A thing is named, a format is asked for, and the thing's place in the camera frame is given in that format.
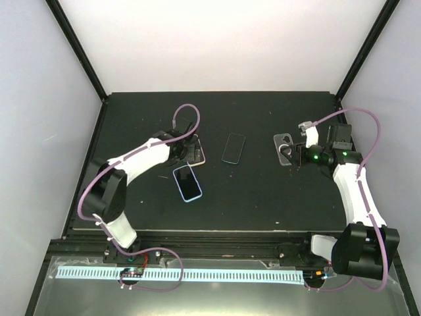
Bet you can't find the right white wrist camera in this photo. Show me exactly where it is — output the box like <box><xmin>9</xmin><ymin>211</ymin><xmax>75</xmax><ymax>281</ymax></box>
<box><xmin>298</xmin><ymin>121</ymin><xmax>318</xmax><ymax>148</ymax></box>

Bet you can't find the right small circuit board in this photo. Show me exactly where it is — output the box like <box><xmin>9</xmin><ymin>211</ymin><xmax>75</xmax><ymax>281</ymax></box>
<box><xmin>310</xmin><ymin>270</ymin><xmax>336</xmax><ymax>280</ymax></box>

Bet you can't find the white slotted cable duct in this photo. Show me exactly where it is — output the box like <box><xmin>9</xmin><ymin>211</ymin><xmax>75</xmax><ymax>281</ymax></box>
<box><xmin>55</xmin><ymin>266</ymin><xmax>305</xmax><ymax>285</ymax></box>

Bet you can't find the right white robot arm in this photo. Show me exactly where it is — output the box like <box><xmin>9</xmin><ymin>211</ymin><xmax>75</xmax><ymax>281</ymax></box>
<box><xmin>273</xmin><ymin>121</ymin><xmax>400</xmax><ymax>280</ymax></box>

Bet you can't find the clear phone case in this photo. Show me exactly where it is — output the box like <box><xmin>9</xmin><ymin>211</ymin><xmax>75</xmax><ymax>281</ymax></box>
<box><xmin>273</xmin><ymin>133</ymin><xmax>296</xmax><ymax>167</ymax></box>

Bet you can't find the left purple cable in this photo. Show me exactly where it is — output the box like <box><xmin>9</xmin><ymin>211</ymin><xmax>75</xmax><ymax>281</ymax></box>
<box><xmin>77</xmin><ymin>103</ymin><xmax>201</xmax><ymax>293</ymax></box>

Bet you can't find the teal phone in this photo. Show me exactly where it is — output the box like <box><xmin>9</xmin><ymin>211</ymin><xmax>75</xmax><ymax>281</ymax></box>
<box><xmin>222</xmin><ymin>133</ymin><xmax>245</xmax><ymax>165</ymax></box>

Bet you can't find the purple cable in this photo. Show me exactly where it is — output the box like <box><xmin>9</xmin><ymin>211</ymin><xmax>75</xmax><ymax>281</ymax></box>
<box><xmin>77</xmin><ymin>103</ymin><xmax>201</xmax><ymax>293</ymax></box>
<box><xmin>304</xmin><ymin>107</ymin><xmax>391</xmax><ymax>293</ymax></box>

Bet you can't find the left black frame post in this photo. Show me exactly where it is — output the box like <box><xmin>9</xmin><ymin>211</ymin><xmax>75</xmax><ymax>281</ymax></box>
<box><xmin>45</xmin><ymin>0</ymin><xmax>108</xmax><ymax>102</ymax></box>

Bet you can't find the phone in blue case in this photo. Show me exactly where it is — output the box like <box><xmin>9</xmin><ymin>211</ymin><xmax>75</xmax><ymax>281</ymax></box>
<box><xmin>173</xmin><ymin>165</ymin><xmax>203</xmax><ymax>203</ymax></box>

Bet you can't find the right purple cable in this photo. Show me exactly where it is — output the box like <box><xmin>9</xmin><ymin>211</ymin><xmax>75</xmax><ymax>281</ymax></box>
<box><xmin>304</xmin><ymin>107</ymin><xmax>391</xmax><ymax>293</ymax></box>

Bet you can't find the left small circuit board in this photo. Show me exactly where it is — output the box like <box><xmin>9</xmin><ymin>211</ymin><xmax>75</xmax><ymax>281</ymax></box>
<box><xmin>120</xmin><ymin>267</ymin><xmax>144</xmax><ymax>278</ymax></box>

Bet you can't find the right black frame post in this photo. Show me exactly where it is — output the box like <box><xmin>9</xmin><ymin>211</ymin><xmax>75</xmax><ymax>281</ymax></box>
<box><xmin>335</xmin><ymin>0</ymin><xmax>400</xmax><ymax>102</ymax></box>

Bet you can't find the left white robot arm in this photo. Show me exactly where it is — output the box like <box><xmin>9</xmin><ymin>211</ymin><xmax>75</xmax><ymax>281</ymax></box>
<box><xmin>77</xmin><ymin>120</ymin><xmax>198</xmax><ymax>263</ymax></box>

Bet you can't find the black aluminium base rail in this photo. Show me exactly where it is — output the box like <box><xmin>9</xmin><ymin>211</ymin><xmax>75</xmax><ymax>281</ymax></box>
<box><xmin>45</xmin><ymin>231</ymin><xmax>323</xmax><ymax>267</ymax></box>

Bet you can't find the black frame post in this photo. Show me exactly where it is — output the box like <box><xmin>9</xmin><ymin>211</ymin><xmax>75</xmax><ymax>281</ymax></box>
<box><xmin>335</xmin><ymin>0</ymin><xmax>400</xmax><ymax>102</ymax></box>
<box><xmin>45</xmin><ymin>0</ymin><xmax>108</xmax><ymax>102</ymax></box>

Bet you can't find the small circuit board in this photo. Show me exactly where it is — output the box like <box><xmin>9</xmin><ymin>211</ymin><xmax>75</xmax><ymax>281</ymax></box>
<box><xmin>120</xmin><ymin>267</ymin><xmax>144</xmax><ymax>278</ymax></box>
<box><xmin>310</xmin><ymin>270</ymin><xmax>336</xmax><ymax>280</ymax></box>

